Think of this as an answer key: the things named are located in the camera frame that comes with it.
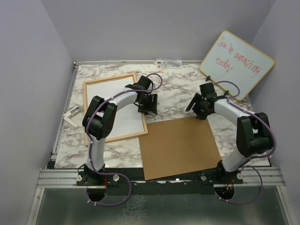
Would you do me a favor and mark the brown frame backing board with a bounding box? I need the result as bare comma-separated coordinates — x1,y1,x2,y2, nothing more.
139,117,221,180

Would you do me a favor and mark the small white bracket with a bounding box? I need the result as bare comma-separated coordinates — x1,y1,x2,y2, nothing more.
63,106,80,128

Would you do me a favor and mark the white label strip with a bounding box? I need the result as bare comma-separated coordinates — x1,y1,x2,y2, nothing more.
155,60,182,69

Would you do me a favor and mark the black mounting bar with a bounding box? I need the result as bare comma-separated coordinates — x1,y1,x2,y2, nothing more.
76,167,243,195

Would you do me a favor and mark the whiteboard with red writing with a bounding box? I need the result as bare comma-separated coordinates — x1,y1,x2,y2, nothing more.
199,30,276,101

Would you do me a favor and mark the left aluminium side rail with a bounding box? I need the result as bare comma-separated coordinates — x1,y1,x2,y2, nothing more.
46,62,78,169

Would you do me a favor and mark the colour photo print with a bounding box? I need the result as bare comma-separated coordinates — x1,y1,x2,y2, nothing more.
86,76,145,141

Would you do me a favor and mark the purple cable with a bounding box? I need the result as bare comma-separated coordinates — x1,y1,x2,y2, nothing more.
84,73,164,207
212,81,277,204

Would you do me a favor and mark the aluminium front rail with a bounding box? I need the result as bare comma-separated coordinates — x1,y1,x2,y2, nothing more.
37,167,285,189

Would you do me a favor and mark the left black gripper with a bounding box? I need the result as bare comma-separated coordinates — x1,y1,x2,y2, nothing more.
137,93,157,115

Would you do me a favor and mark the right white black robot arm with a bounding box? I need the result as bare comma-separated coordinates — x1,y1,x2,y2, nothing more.
186,82,277,183

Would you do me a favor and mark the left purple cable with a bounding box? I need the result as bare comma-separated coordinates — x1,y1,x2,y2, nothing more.
84,73,164,207

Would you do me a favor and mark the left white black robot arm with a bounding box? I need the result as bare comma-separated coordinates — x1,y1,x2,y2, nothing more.
82,73,163,185

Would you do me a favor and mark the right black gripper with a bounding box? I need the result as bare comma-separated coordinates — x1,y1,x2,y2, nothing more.
186,93,209,120

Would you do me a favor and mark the light wooden picture frame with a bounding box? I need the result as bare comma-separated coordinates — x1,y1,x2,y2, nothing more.
83,73,149,146

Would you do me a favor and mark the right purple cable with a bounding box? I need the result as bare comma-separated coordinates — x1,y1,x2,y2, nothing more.
212,81,277,204

